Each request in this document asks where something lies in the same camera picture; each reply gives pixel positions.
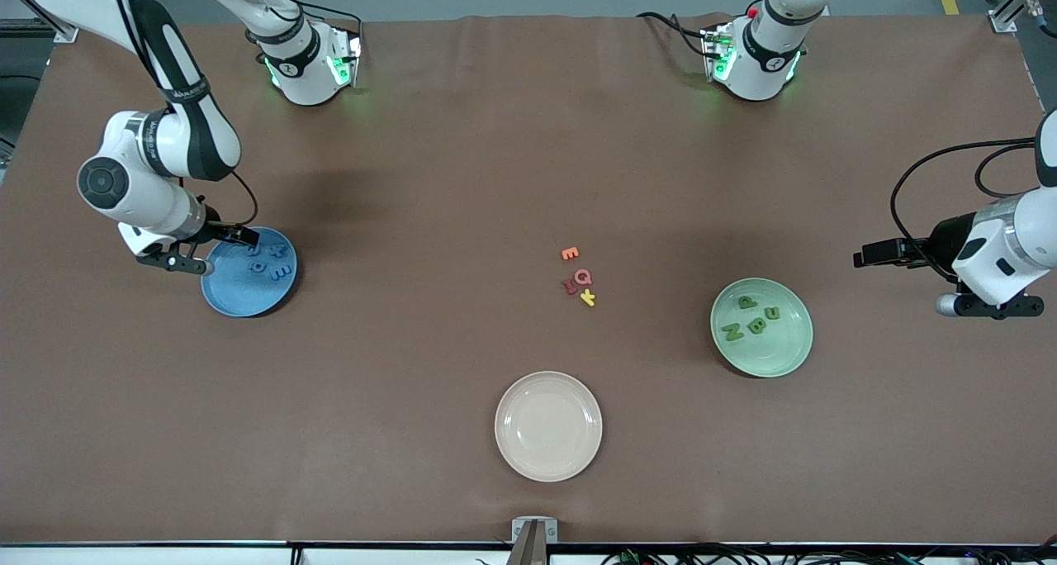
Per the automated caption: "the grey arm base connector block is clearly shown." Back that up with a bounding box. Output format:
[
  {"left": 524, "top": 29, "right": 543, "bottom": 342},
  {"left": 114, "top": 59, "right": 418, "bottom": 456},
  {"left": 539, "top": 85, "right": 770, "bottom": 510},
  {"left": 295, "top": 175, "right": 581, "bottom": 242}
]
[
  {"left": 700, "top": 24, "right": 737, "bottom": 84},
  {"left": 326, "top": 30, "right": 363, "bottom": 91}
]

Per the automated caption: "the blue round plate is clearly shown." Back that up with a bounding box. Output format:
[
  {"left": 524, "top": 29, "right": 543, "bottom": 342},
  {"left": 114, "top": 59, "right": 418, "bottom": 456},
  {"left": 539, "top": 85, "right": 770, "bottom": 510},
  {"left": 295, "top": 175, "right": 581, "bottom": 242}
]
[{"left": 201, "top": 226, "right": 298, "bottom": 318}]

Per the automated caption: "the green round plate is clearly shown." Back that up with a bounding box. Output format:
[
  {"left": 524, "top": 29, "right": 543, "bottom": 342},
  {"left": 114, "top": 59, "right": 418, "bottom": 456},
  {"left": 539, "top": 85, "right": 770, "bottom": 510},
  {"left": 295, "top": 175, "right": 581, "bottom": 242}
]
[{"left": 710, "top": 278, "right": 814, "bottom": 379}]

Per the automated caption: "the brown table cover mat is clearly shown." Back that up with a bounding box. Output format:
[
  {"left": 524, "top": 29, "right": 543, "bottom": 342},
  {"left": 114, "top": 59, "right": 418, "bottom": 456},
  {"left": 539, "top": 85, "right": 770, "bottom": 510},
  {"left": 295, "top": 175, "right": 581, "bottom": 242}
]
[{"left": 0, "top": 12, "right": 1057, "bottom": 547}]

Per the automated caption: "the beige round plate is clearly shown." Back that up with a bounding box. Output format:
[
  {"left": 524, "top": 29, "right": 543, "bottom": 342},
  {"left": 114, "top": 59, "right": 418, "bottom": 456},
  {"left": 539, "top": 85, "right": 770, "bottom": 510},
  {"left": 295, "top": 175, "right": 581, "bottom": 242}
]
[{"left": 494, "top": 371, "right": 604, "bottom": 483}]

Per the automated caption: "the black base power cable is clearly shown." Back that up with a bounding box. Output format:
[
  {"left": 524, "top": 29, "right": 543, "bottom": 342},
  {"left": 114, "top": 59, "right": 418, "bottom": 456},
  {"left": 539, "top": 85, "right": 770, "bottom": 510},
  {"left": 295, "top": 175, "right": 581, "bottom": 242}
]
[
  {"left": 636, "top": 10, "right": 713, "bottom": 58},
  {"left": 281, "top": 0, "right": 366, "bottom": 45}
]

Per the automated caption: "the white table edge rail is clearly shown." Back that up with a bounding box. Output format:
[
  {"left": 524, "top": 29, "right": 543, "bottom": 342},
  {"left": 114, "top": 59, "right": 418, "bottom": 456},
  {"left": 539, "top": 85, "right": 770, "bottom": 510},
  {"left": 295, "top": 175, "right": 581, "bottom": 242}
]
[{"left": 0, "top": 542, "right": 1057, "bottom": 565}]

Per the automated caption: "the black cable bundle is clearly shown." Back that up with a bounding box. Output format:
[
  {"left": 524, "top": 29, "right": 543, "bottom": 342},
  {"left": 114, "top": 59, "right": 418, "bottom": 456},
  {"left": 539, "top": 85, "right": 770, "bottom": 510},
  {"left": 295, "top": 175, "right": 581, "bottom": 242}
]
[{"left": 601, "top": 534, "right": 1057, "bottom": 565}]

